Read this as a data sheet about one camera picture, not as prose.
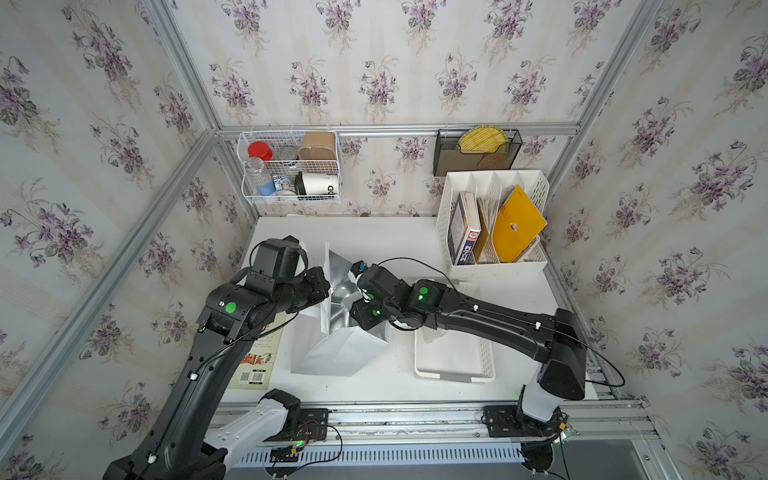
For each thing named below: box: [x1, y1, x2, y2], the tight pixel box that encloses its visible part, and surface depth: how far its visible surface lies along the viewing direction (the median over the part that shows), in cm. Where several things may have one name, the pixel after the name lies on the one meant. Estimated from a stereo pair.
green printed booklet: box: [228, 312, 287, 391], surface depth 84 cm
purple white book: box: [447, 192, 481, 266], surface depth 92 cm
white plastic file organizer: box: [436, 169, 550, 279], surface depth 100 cm
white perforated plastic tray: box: [415, 328, 496, 383], surface depth 86 cm
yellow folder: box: [492, 185, 547, 263], surface depth 100 cm
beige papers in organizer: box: [475, 172, 502, 263], surface depth 92 cm
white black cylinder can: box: [295, 171, 338, 195], surface depth 95 cm
